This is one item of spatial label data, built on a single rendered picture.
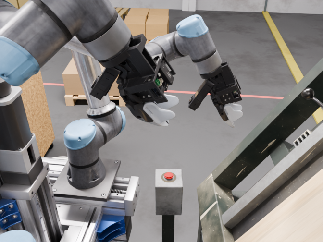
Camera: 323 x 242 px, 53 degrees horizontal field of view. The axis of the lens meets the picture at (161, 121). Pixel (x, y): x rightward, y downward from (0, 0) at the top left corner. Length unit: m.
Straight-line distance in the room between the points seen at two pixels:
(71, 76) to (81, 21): 3.33
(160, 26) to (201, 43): 4.59
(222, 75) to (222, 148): 2.28
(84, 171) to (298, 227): 0.75
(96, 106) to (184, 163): 1.84
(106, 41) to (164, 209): 1.11
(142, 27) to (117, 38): 5.00
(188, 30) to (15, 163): 0.60
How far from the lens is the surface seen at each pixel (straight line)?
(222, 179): 1.50
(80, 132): 1.19
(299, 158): 1.18
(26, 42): 0.47
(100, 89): 0.62
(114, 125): 1.28
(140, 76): 0.57
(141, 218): 2.54
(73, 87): 3.88
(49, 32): 0.48
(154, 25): 5.48
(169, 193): 1.45
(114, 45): 0.52
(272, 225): 1.18
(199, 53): 0.91
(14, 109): 0.91
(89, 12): 0.50
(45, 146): 3.12
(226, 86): 0.97
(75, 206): 1.37
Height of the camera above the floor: 1.92
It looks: 33 degrees down
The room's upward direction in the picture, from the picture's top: straight up
